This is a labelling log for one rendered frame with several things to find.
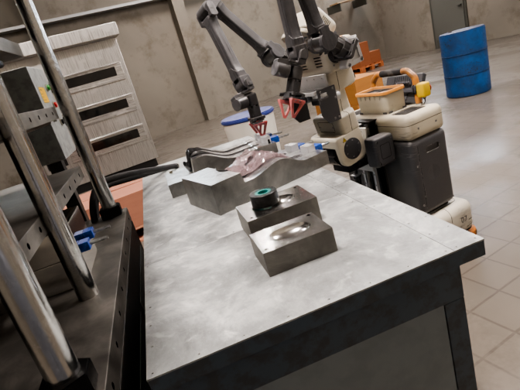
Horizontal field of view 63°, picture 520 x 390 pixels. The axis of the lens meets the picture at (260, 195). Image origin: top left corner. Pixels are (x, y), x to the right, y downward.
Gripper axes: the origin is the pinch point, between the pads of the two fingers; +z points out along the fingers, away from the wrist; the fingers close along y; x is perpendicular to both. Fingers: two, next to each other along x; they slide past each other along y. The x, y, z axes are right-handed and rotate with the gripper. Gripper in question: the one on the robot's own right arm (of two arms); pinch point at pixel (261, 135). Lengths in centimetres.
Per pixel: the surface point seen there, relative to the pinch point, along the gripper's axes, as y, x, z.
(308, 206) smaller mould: 92, -15, 6
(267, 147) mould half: 17.4, -3.0, 2.9
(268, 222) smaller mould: 92, -26, 6
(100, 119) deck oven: -516, -119, -11
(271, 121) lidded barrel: -233, 69, 31
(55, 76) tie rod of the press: 9, -75, -49
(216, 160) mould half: 17.4, -26.1, 1.2
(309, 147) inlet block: 40.7, 7.9, 3.4
